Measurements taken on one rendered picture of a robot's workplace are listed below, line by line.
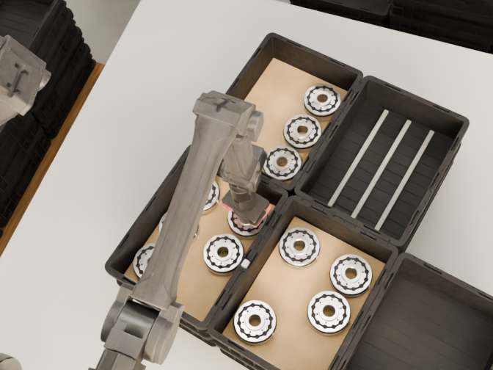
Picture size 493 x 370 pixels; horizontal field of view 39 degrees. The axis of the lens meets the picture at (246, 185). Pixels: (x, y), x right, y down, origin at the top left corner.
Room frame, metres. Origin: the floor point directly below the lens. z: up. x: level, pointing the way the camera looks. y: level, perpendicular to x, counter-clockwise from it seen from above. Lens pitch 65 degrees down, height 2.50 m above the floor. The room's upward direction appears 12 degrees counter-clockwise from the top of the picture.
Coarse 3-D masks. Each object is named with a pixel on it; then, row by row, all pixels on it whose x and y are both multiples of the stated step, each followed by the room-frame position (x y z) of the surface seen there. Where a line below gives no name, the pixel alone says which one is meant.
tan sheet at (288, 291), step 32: (320, 256) 0.55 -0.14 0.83; (256, 288) 0.51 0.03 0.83; (288, 288) 0.49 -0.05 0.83; (320, 288) 0.47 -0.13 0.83; (256, 320) 0.43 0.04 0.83; (288, 320) 0.41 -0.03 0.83; (352, 320) 0.38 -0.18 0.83; (256, 352) 0.35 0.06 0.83; (288, 352) 0.33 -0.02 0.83; (320, 352) 0.32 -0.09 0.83
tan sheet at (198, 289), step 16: (224, 192) 0.78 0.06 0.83; (224, 208) 0.74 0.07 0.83; (272, 208) 0.71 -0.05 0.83; (208, 224) 0.70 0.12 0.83; (224, 224) 0.69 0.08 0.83; (240, 240) 0.64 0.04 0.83; (192, 256) 0.62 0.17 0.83; (224, 256) 0.61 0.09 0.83; (128, 272) 0.62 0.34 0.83; (192, 272) 0.58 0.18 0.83; (208, 272) 0.57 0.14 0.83; (192, 288) 0.54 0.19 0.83; (208, 288) 0.53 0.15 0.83; (192, 304) 0.50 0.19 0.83; (208, 304) 0.49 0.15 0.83
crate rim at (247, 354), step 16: (320, 208) 0.64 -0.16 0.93; (272, 224) 0.63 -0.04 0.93; (352, 224) 0.58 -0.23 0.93; (256, 256) 0.55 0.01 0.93; (384, 272) 0.45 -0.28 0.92; (224, 304) 0.45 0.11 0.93; (368, 304) 0.38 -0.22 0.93; (224, 336) 0.38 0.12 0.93; (352, 336) 0.32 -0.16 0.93; (240, 352) 0.34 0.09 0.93; (272, 368) 0.29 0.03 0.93; (336, 368) 0.26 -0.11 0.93
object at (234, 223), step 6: (228, 216) 0.70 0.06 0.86; (234, 216) 0.70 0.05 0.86; (234, 222) 0.68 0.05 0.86; (264, 222) 0.66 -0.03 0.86; (234, 228) 0.66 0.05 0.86; (240, 228) 0.66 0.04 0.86; (246, 228) 0.66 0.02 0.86; (252, 228) 0.65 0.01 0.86; (258, 228) 0.65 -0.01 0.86; (240, 234) 0.64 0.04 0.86; (246, 234) 0.64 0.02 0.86; (252, 234) 0.64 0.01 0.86
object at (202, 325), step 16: (160, 192) 0.77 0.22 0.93; (144, 208) 0.74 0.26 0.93; (128, 240) 0.66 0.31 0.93; (256, 240) 0.59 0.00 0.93; (112, 256) 0.63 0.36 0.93; (112, 272) 0.59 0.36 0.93; (240, 272) 0.52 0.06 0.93; (224, 288) 0.49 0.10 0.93; (192, 320) 0.43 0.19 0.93; (208, 320) 0.42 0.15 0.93
